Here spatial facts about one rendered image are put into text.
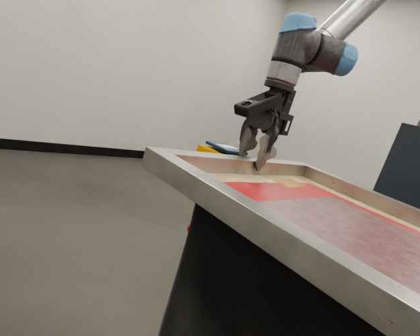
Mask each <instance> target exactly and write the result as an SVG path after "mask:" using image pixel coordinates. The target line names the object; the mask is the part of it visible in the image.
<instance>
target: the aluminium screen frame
mask: <svg viewBox="0 0 420 336"><path fill-rule="evenodd" d="M256 160H257V157H246V156H239V155H226V154H219V153H207V152H200V151H187V150H180V149H167V148H160V147H148V146H146V148H145V152H144V156H143V161H142V164H141V165H142V166H144V167H145V168H146V169H148V170H149V171H150V172H152V173H154V174H155V175H156V176H158V177H159V178H161V179H162V180H164V181H165V182H166V183H168V184H170V186H172V187H174V188H175V189H176V190H178V191H179V192H181V193H182V194H184V195H185V196H186V197H188V198H190V199H191V200H192V201H194V202H195V203H196V204H198V205H199V206H201V207H202V208H204V209H205V210H207V211H208V212H210V213H211V214H212V215H214V216H215V217H216V218H218V219H220V220H221V221H222V222H224V223H225V224H227V225H228V226H230V227H231V228H232V229H234V230H236V232H238V233H240V234H241V235H242V236H244V237H245V238H247V239H248V240H250V241H251V242H252V243H254V244H256V245H257V246H258V247H260V248H261V249H262V250H264V251H265V252H267V253H268V254H270V255H271V256H273V257H274V258H276V259H277V260H278V261H280V262H281V263H282V264H284V265H286V266H287V267H288V268H290V269H291V270H293V271H294V272H296V273H297V274H298V275H300V276H302V278H304V279H306V280H307V281H308V282H310V283H311V284H313V285H314V286H316V287H317V288H318V289H320V290H322V291H323V292H324V293H326V294H327V295H328V296H330V297H331V298H333V299H334V300H336V301H337V302H338V303H340V304H342V305H343V306H344V307H346V308H347V309H348V310H350V311H352V312H353V313H354V314H356V315H357V316H359V317H360V318H362V319H363V320H364V321H366V322H368V324H370V325H372V326H373V327H374V328H376V329H377V330H379V331H380V332H382V333H383V334H384V335H386V336H420V295H419V294H418V293H416V292H414V291H412V290H410V289H409V288H407V287H405V286H404V285H402V284H400V283H398V282H396V281H395V280H393V279H391V278H390V277H388V276H386V275H384V274H382V273H381V272H379V271H377V270H376V269H374V268H372V267H370V266H368V265H367V264H365V263H363V262H362V261H360V260H358V259H356V258H354V257H352V256H351V255H349V254H347V253H346V252H344V251H342V250H340V249H338V248H337V247H335V246H333V245H332V244H330V243H328V242H326V241H324V240H323V239H321V238H319V237H318V236H316V235H314V234H312V233H310V232H309V231H307V230H305V229H304V228H302V227H300V226H298V225H296V224H295V223H293V222H291V221H290V220H288V219H286V218H284V217H282V216H281V215H279V214H277V213H276V212H274V211H272V210H270V209H268V208H267V207H265V206H263V205H262V204H260V203H258V202H256V201H254V200H252V199H251V198H249V197H248V196H246V195H244V194H242V193H240V192H238V191H237V190H235V189H234V188H232V187H230V186H228V185H226V184H224V183H223V182H221V181H220V180H218V179H216V178H214V177H212V176H210V175H209V174H207V173H228V174H248V175H284V176H303V177H306V178H308V179H310V180H312V181H315V182H317V183H319V184H322V185H324V186H326V187H328V188H330V189H333V190H335V191H338V192H340V193H342V194H344V195H346V196H349V197H351V198H354V199H356V200H358V201H360V202H362V203H365V204H367V205H370V206H372V207H374V208H376V209H378V210H381V211H383V212H386V213H388V214H390V215H392V216H394V217H397V218H399V219H402V220H404V221H406V222H408V223H410V224H413V225H415V226H417V227H420V209H418V208H416V207H413V206H410V205H408V204H406V203H403V202H400V201H398V200H396V199H393V198H391V197H388V196H386V195H383V194H381V193H378V192H376V191H373V190H371V189H368V188H366V187H363V186H361V185H358V184H356V183H353V182H351V181H348V180H346V179H343V178H341V177H338V176H336V175H333V174H331V173H328V172H326V171H324V170H321V169H318V168H316V167H314V166H311V165H308V164H306V163H304V162H298V161H286V160H278V159H269V160H267V161H266V163H265V164H264V166H263V167H262V168H261V169H260V171H256V167H255V162H256Z"/></svg>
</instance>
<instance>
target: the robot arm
mask: <svg viewBox="0 0 420 336"><path fill-rule="evenodd" d="M386 1H387V0H346V2H344V4H342V6H340V8H338V10H336V12H334V14H332V15H331V16H330V17H329V18H328V19H327V20H326V21H325V22H324V23H323V24H322V25H321V26H320V27H319V28H317V20H316V18H314V17H313V16H311V15H309V14H306V13H300V12H292V13H290V14H288V15H287V16H286V17H285V19H284V22H283V24H282V26H281V29H280V32H279V36H278V39H277V42H276V46H275V49H274V52H273V55H272V58H271V62H270V65H269V68H268V71H267V74H266V78H267V79H266V80H265V83H264V86H267V87H270V89H269V91H266V92H264V93H261V94H258V95H256V96H254V97H251V98H248V99H246V100H244V101H241V102H239V103H236V104H234V111H235V114H236V115H240V116H242V117H246V120H245V121H244V122H243V125H242V128H241V134H240V138H239V140H240V143H239V156H246V152H247V151H249V150H252V149H254V148H256V146H257V141H256V139H255V138H256V136H257V133H258V129H261V132H262V133H266V135H264V136H262V137H261V138H260V140H259V145H260V148H259V152H258V154H257V160H256V162H255V167H256V171H260V169H261V168H262V167H263V166H264V164H265V163H266V161H267V160H269V159H272V158H275V157H276V155H277V150H276V148H275V147H274V145H273V144H274V143H275V142H276V140H277V138H278V135H286V136H287V135H288V132H289V129H290V127H291V124H292V121H293V118H294V116H292V115H290V114H289V111H290V109H291V106H292V103H293V100H294V97H295V94H296V91H295V90H294V86H296V85H297V82H298V80H299V76H300V74H301V73H306V72H327V73H330V74H332V75H337V76H340V77H342V76H345V75H347V74H348V73H350V72H351V70H352V69H353V68H354V66H355V64H356V62H357V59H358V50H357V48H356V47H355V46H353V45H351V44H348V43H347V42H346V41H344V40H346V38H348V36H350V34H352V33H353V32H354V31H355V30H356V29H357V28H358V27H359V26H360V25H361V24H362V23H364V22H365V21H366V20H367V19H368V18H369V17H370V16H371V15H372V14H373V13H374V12H376V10H378V8H380V6H382V4H384V2H386ZM288 121H290V124H289V127H288V130H287V131H285V128H286V126H287V122H288ZM417 126H420V120H419V121H418V123H417Z"/></svg>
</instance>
